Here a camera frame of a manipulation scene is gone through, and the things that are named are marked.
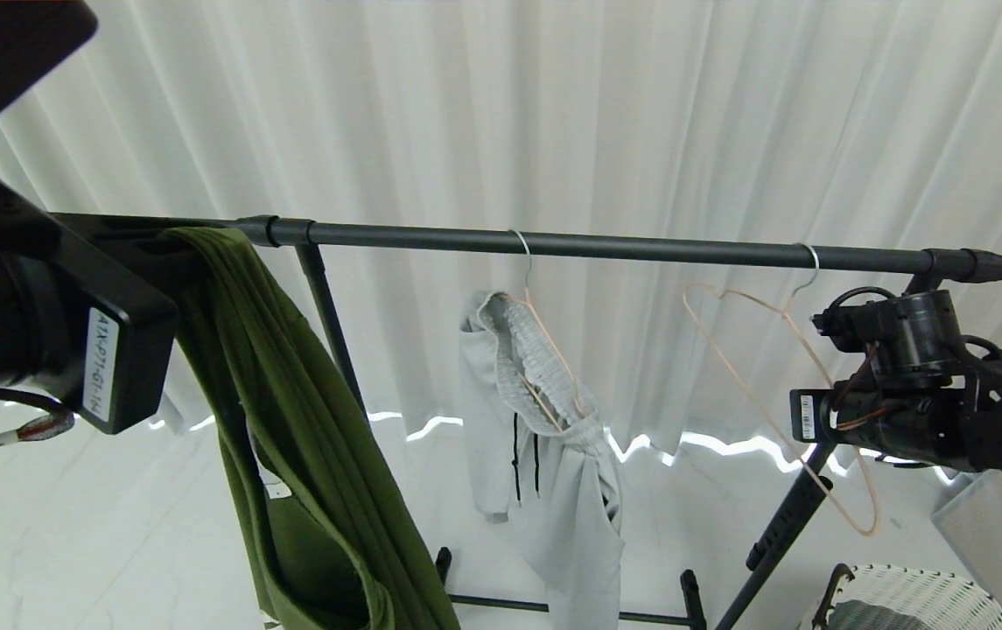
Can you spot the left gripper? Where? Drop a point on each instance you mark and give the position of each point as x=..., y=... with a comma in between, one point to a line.
x=28, y=306

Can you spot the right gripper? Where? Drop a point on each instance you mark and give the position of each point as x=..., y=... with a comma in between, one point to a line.
x=903, y=424

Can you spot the pink clothes hanger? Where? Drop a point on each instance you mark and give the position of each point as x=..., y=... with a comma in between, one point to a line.
x=816, y=262
x=529, y=262

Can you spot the green garment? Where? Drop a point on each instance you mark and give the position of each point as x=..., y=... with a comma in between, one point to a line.
x=308, y=437

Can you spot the white laundry basket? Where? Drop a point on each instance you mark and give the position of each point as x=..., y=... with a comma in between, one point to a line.
x=921, y=586

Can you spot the black clothes rack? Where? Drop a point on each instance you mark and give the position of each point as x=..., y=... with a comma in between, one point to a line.
x=641, y=248

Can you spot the white curtain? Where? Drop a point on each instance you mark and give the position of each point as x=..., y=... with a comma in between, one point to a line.
x=553, y=114

